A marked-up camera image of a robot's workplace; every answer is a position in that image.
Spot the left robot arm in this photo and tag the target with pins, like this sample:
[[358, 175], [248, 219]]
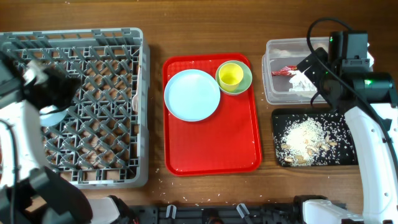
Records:
[[31, 192]]

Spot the white plastic fork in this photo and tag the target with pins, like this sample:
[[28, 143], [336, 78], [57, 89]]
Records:
[[135, 102]]

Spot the red snack wrapper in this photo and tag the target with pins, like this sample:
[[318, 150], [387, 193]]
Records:
[[286, 71]]

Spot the grey dishwasher rack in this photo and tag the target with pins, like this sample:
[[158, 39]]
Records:
[[101, 143]]

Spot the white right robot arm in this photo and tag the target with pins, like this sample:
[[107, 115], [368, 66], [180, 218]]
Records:
[[368, 101]]

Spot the yellow cup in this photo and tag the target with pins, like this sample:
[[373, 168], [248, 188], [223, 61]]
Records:
[[230, 76]]

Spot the small light blue bowl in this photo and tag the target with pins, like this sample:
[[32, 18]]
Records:
[[50, 116]]

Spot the large light blue plate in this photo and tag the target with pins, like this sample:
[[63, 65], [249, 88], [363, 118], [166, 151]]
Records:
[[192, 95]]

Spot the clear plastic waste bin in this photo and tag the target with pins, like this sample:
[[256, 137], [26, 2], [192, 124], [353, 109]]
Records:
[[280, 53]]

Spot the crumpled white paper napkin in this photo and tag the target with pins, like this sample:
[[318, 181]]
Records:
[[300, 82]]

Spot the green bowl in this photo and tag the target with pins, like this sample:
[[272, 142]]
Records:
[[244, 84]]

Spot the pile of rice scraps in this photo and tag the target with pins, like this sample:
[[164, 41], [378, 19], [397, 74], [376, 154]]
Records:
[[303, 142]]

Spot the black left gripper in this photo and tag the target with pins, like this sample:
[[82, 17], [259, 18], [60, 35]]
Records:
[[66, 88]]

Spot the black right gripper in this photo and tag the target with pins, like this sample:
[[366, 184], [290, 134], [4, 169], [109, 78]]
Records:
[[316, 68]]

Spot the black plastic tray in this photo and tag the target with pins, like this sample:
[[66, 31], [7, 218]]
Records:
[[343, 154]]

